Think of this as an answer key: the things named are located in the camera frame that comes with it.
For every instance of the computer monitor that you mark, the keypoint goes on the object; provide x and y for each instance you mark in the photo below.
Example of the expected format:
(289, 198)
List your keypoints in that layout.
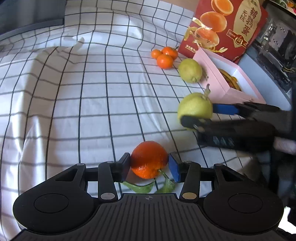
(27, 14)

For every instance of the red printed snack bag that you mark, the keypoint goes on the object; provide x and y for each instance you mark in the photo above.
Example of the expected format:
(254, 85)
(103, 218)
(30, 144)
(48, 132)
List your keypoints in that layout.
(231, 23)

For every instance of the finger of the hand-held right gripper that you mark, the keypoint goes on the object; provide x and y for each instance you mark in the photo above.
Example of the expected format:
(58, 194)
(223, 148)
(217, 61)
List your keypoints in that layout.
(223, 109)
(192, 122)

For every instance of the mandarin with green leaves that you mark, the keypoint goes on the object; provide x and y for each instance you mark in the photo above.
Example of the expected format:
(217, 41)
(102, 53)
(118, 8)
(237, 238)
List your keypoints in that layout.
(149, 160)

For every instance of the green pear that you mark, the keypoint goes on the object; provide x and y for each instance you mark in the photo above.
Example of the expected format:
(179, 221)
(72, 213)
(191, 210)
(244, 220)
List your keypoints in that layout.
(189, 69)
(194, 109)

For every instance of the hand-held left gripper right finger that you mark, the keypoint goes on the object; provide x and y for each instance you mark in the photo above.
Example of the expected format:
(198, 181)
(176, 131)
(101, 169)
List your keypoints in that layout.
(175, 168)

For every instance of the pink cardboard box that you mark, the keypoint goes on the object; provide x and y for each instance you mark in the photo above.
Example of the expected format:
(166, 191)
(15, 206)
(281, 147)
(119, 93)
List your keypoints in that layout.
(215, 76)

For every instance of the long spotted banana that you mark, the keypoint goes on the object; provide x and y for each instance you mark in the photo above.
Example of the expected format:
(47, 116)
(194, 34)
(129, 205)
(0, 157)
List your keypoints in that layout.
(227, 74)

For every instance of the black computer case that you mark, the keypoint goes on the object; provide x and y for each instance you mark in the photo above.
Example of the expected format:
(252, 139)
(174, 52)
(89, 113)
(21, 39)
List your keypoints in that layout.
(277, 46)

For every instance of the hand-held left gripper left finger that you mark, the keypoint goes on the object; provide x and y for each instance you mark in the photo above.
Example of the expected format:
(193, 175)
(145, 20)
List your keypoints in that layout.
(124, 166)

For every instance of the orange mandarin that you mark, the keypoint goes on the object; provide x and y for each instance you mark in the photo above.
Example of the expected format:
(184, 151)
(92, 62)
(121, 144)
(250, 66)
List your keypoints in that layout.
(165, 61)
(156, 53)
(170, 52)

